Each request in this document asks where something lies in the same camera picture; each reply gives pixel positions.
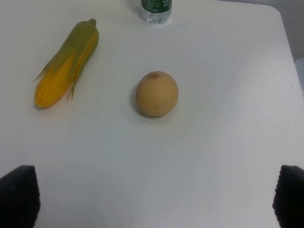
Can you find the tan round potato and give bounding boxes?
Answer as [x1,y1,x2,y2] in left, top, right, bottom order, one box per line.
[136,71,179,117]

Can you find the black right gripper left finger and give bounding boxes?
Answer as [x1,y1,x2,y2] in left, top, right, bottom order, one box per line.
[0,165,40,228]

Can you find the clear plastic water bottle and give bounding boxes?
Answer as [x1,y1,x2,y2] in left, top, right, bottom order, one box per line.
[141,0,172,24]

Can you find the yellow corn cob green husk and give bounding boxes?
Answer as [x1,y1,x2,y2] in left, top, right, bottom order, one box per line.
[34,19,99,109]

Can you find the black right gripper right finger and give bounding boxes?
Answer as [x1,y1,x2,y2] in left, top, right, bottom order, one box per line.
[273,165,304,228]

